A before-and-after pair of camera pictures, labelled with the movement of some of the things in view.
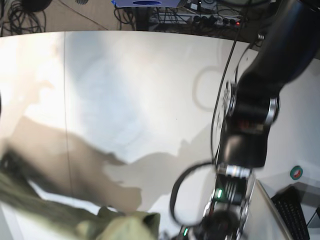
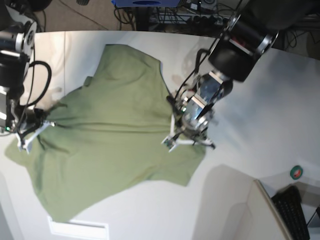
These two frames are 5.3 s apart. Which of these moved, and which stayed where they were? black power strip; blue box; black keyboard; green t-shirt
Moved: green t-shirt
Stayed: blue box; black power strip; black keyboard
